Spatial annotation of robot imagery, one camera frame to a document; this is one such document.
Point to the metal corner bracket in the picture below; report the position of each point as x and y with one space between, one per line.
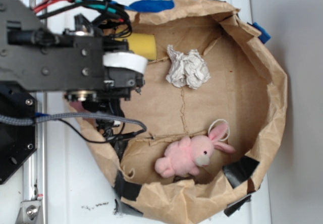
30 212

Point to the aluminium extrusion rail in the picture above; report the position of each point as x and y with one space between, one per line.
34 169

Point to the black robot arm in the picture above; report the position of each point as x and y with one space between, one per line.
91 64

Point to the crumpled white paper ball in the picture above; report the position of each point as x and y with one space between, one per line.
187 69

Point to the yellow green sponge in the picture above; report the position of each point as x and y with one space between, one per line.
143 45

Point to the brown rock lump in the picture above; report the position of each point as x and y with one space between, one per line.
188 177

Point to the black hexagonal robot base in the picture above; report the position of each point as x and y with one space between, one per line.
18 143

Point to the brown paper bag bin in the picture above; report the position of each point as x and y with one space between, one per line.
247 87

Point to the pink plush bunny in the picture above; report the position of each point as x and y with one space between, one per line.
187 155

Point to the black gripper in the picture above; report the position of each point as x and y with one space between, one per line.
123 72

